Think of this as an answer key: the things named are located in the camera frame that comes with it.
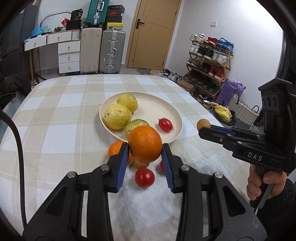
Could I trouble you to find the beige suitcase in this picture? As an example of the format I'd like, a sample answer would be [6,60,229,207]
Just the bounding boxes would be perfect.
[80,28,102,74]

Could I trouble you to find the teal suitcase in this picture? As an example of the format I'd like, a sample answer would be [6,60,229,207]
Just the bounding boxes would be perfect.
[86,0,109,26]

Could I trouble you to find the white drawer desk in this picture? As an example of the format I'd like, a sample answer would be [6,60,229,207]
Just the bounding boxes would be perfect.
[24,30,81,74]

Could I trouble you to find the woven basket bag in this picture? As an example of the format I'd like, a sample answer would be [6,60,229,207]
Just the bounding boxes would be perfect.
[228,90,260,129]

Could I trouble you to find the purple bag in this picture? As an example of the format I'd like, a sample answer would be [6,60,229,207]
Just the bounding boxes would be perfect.
[215,78,246,105]

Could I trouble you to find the silver suitcase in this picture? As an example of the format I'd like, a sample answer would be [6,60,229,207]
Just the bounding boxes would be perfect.
[99,30,126,74]

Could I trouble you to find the greenish bumpy citrus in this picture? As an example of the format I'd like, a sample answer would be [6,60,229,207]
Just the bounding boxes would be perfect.
[125,119,149,138]

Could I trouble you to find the banana peels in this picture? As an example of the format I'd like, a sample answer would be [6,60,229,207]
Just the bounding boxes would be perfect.
[213,105,232,123]

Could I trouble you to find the wooden shoe rack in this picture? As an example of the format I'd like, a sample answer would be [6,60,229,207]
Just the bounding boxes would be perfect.
[184,33,234,100]

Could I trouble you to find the small brown fruit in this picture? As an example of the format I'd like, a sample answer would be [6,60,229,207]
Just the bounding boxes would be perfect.
[197,118,211,131]
[132,159,149,169]

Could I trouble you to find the person's right hand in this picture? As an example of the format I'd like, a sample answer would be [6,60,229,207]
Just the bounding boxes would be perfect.
[246,164,287,201]

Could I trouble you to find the black cable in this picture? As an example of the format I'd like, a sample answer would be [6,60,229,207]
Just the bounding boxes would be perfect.
[0,109,28,230]

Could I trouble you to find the cream round plate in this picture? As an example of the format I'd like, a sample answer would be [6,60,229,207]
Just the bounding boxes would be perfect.
[99,92,183,144]

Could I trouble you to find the stacked shoe boxes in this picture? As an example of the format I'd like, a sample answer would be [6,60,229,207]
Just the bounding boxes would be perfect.
[105,5,125,30]

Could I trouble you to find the yellow-green bumpy citrus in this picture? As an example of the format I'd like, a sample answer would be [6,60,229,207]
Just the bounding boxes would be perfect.
[117,93,138,113]

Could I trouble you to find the oblong red tomato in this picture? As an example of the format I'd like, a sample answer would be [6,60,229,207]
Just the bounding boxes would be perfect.
[159,118,173,133]

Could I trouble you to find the wooden door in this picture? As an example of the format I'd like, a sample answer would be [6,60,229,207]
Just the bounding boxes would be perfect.
[125,0,181,70]

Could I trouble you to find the orange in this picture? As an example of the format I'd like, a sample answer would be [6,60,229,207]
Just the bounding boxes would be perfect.
[128,126,163,164]
[107,141,133,165]

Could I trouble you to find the black jacket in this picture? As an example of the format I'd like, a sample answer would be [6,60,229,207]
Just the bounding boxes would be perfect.
[0,73,32,110]

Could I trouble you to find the checkered beige tablecloth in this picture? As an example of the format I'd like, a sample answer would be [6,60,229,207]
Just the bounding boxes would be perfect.
[13,75,249,240]

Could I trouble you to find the large yellow citrus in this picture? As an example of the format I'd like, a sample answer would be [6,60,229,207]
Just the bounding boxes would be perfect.
[103,103,132,130]

